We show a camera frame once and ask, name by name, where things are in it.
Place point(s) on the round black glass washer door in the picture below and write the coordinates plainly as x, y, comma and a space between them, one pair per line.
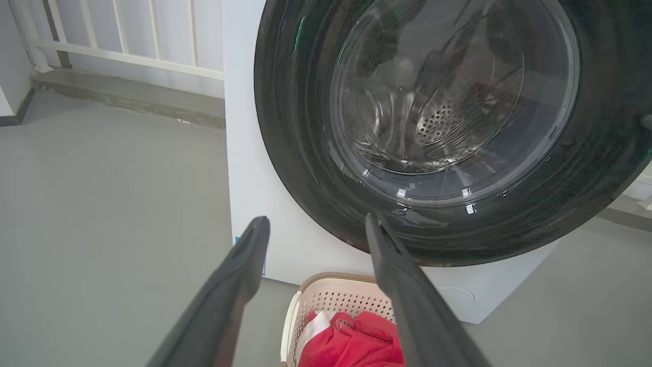
295, 127

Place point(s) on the round white drain cover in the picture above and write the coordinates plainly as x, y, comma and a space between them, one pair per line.
458, 298

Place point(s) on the red and white garment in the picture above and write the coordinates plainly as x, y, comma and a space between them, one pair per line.
356, 341

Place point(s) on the cream perforated laundry basket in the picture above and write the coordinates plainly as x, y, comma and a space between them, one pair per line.
336, 298

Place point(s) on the white slatted railing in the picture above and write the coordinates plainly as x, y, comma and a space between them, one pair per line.
127, 57

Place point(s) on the perforated steel washer drum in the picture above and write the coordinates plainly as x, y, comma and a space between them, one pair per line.
443, 117

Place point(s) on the white front-load washing machine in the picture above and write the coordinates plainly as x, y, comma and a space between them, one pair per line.
244, 127

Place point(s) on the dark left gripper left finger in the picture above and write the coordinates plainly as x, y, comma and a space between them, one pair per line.
219, 306

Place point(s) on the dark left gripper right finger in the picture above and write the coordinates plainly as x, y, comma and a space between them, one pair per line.
417, 316

